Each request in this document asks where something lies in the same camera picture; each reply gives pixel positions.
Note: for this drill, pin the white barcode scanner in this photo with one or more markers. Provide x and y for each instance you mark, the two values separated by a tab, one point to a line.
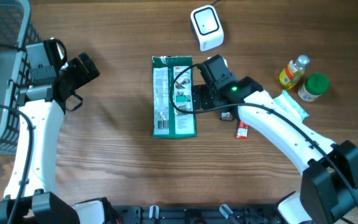
206	27

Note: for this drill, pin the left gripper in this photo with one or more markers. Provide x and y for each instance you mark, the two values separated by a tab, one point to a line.
78	68

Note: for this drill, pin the teal wet wipes pack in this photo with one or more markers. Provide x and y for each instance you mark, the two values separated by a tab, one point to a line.
287	103

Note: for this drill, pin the red snack stick packet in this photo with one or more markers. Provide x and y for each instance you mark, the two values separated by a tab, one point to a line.
242	130

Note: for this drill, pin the green 3M gloves package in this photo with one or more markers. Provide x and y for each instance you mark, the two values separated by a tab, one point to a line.
172	97

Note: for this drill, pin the small red white packet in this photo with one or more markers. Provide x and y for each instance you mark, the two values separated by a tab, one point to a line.
225	116

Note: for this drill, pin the grey plastic mesh basket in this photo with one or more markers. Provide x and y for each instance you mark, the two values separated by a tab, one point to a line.
16	32

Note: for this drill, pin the green round can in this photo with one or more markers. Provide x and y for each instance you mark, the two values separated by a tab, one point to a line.
313	87

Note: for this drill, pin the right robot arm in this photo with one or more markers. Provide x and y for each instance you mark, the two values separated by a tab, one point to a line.
329	171

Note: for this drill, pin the yellow liquid soap bottle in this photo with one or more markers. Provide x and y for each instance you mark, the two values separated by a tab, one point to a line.
293	72

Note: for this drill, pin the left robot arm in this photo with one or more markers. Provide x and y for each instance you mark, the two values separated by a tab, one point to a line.
31	195

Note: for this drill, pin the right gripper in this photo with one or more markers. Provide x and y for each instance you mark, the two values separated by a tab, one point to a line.
204	91

